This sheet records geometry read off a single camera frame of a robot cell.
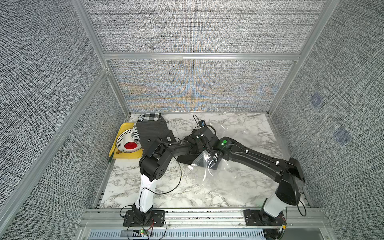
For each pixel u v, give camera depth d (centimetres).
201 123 69
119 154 95
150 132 102
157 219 74
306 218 75
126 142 93
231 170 92
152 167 53
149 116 113
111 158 93
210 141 59
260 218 65
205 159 80
